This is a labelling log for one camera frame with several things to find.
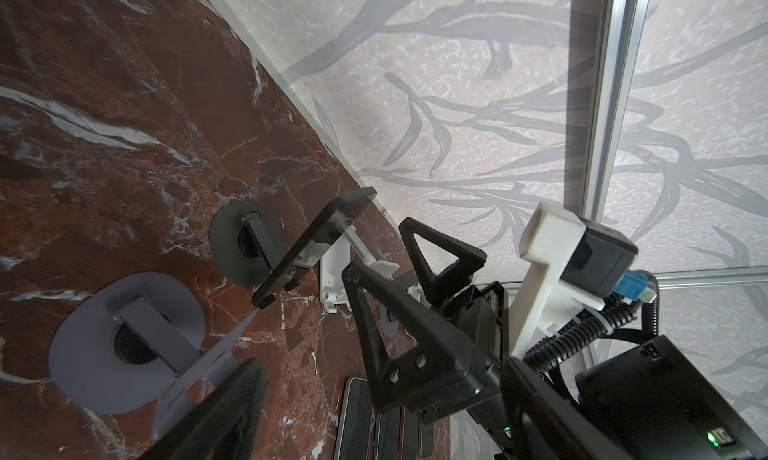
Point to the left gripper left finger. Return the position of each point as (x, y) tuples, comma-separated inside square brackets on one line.
[(224, 425)]

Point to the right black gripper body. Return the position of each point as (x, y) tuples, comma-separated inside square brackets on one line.
[(477, 313)]

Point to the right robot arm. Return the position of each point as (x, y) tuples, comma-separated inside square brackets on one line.
[(552, 372)]

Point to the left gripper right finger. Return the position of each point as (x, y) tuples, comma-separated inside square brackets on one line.
[(544, 425)]

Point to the black phone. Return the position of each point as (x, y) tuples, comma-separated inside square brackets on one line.
[(396, 436), (355, 423)]

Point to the grey stand far left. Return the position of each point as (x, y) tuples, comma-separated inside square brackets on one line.
[(135, 342)]

